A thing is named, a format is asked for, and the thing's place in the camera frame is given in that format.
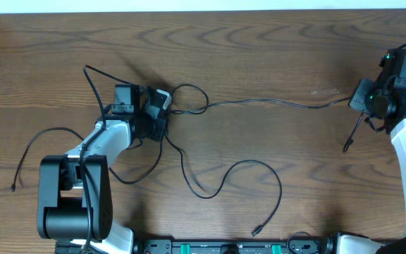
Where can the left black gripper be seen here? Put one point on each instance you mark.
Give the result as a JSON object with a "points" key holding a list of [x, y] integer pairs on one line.
{"points": [[157, 128]]}

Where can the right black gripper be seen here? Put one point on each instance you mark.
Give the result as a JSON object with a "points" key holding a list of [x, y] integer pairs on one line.
{"points": [[359, 97]]}

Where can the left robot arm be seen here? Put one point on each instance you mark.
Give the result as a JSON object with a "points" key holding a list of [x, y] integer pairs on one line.
{"points": [[74, 196]]}

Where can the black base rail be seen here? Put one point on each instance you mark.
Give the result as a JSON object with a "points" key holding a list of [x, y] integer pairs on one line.
{"points": [[299, 243]]}

